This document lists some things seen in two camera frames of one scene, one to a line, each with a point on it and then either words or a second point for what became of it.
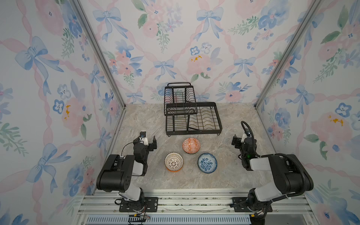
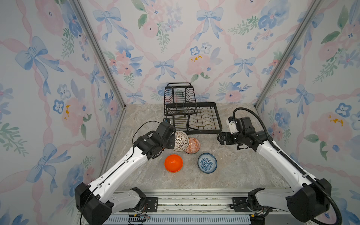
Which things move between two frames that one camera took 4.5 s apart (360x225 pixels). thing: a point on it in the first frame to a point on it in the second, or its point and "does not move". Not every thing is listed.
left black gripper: [150, 146] to [172, 138]
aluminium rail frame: [200, 208] does not move
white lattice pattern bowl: [174, 161] to [181, 141]
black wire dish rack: [183, 115] does not move
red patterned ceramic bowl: [191, 146] does not move
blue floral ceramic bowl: [207, 162] does not move
